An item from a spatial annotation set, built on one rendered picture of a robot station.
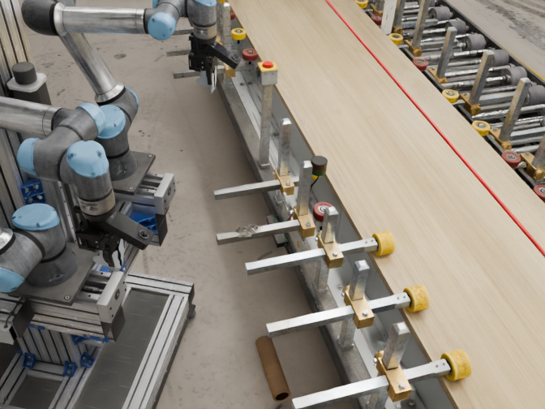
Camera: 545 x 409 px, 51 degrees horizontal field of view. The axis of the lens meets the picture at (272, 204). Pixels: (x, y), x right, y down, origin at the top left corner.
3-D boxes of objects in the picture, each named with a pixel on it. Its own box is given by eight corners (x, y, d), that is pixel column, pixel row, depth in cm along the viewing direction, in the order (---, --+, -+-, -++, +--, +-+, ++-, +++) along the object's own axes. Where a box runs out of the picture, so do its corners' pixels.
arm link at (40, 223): (74, 236, 170) (64, 202, 161) (47, 269, 161) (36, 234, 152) (39, 226, 173) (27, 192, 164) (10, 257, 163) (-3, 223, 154)
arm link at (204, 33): (219, 19, 186) (212, 29, 180) (219, 32, 189) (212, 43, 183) (196, 15, 187) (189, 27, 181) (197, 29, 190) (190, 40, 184)
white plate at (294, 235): (300, 261, 225) (302, 243, 218) (281, 217, 243) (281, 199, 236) (302, 261, 225) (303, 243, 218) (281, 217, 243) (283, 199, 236)
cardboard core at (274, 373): (273, 393, 250) (255, 337, 271) (272, 402, 256) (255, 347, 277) (291, 389, 252) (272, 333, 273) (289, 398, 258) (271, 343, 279)
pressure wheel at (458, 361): (454, 360, 160) (439, 348, 168) (456, 386, 162) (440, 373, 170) (473, 355, 162) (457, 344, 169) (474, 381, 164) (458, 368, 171)
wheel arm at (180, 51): (166, 58, 320) (166, 51, 317) (165, 55, 322) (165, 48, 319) (242, 50, 330) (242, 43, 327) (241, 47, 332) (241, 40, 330)
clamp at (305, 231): (302, 238, 217) (302, 229, 214) (291, 214, 227) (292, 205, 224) (315, 235, 219) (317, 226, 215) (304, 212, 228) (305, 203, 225)
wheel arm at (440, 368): (294, 415, 154) (295, 409, 151) (290, 403, 156) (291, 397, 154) (459, 372, 165) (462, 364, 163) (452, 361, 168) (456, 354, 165)
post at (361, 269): (340, 359, 200) (359, 269, 168) (336, 350, 202) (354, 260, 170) (349, 357, 201) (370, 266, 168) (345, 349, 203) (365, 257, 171)
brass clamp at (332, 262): (326, 269, 193) (328, 260, 190) (313, 242, 203) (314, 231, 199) (343, 266, 195) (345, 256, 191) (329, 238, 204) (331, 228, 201)
